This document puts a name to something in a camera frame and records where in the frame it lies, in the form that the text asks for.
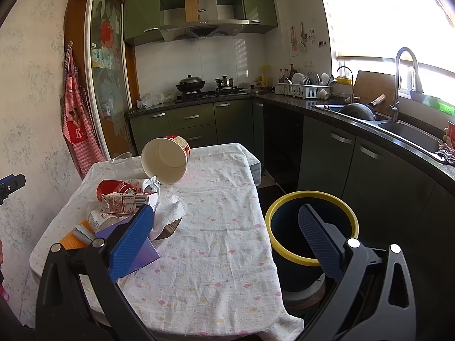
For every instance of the brown round container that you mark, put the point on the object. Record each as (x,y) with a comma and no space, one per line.
(170,230)

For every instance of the yellow sponge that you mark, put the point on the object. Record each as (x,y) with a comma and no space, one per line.
(343,80)

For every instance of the black gas stove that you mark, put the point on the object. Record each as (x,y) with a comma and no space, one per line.
(213,93)

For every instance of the yellow oil bottle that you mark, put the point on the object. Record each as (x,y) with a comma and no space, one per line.
(264,78)

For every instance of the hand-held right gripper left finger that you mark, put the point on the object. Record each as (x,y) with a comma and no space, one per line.
(131,245)

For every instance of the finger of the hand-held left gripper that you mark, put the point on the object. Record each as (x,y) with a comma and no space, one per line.
(16,180)

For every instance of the clear plastic cup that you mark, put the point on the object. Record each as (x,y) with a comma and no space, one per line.
(122,158)

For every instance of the wooden cutting board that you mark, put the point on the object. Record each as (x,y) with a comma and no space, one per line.
(373,85)

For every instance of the silver and blue packet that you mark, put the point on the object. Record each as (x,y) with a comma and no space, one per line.
(84,234)

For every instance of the pink and green wall hanger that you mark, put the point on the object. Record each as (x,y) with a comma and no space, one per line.
(293,41)

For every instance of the white dish rack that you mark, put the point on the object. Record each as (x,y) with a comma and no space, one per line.
(302,90)

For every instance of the small dark faucet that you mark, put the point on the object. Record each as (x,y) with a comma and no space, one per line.
(351,85)

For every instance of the white plastic bags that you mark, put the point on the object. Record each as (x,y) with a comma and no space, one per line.
(153,99)

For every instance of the dark sauce bottle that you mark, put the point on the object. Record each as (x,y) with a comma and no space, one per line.
(291,73)

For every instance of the orange textured pad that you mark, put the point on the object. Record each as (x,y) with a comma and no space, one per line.
(71,243)

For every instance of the floral white tablecloth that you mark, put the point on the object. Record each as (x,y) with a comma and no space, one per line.
(213,238)

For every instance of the red and white milk carton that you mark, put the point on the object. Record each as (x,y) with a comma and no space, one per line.
(124,202)

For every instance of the tall steel faucet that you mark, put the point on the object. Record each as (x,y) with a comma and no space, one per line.
(396,78)

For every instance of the grey box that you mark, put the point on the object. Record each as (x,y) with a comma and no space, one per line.
(255,170)

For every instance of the green wall cabinet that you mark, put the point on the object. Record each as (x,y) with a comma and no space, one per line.
(142,14)

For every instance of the pale blue bowl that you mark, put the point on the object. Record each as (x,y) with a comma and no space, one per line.
(417,96)

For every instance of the white yogurt bottle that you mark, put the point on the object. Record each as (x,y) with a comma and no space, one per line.
(99,220)
(137,184)

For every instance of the white paper tissue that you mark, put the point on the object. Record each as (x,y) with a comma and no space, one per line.
(170,209)

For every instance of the grey dish cloth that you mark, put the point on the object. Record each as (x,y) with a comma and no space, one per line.
(447,154)

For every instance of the black wok with lid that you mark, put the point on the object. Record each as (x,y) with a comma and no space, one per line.
(190,85)

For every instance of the window with blind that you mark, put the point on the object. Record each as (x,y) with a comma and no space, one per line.
(373,14)

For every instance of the blue bin with yellow rim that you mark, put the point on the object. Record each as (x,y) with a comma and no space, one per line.
(284,266)

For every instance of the large paper noodle cup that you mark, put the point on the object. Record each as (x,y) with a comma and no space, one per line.
(163,160)

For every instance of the steel range hood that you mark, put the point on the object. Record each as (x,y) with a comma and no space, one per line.
(202,26)

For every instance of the red checked apron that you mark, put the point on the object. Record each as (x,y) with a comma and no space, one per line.
(80,131)

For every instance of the crushed red soda can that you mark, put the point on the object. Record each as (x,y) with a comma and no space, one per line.
(113,186)

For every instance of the steel sink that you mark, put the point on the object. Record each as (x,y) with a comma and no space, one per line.
(408,131)

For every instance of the white bowl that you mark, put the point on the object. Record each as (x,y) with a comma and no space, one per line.
(322,94)

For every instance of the green base cabinet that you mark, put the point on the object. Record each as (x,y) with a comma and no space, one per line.
(320,163)

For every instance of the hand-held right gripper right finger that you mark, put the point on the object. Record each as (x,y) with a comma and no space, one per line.
(320,241)

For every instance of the purple paper packet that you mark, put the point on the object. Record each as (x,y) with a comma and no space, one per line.
(142,255)

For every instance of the frosted glass sliding door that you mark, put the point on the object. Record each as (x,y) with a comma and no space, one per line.
(106,78)

